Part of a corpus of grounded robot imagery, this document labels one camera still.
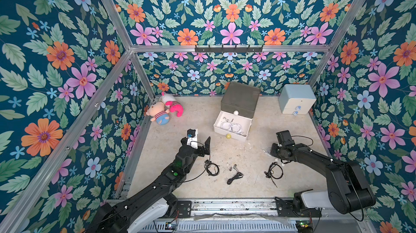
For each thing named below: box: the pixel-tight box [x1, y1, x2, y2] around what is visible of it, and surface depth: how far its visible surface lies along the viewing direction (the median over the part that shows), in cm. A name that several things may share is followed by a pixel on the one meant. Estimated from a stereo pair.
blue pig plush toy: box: [144, 101, 171, 126], surface depth 105 cm
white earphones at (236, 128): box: [229, 123, 244, 135], surface depth 94 cm
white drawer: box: [212, 110, 253, 142], surface depth 93 cm
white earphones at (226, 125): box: [220, 119, 232, 132], surface depth 96 cm
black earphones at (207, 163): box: [203, 159, 221, 177], surface depth 88 cm
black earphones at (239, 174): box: [226, 164, 244, 185], surface depth 84 cm
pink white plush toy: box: [160, 91, 184, 118], surface depth 107 cm
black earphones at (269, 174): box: [263, 161, 284, 189], surface depth 86 cm
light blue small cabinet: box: [278, 83, 317, 115], surface depth 106 cm
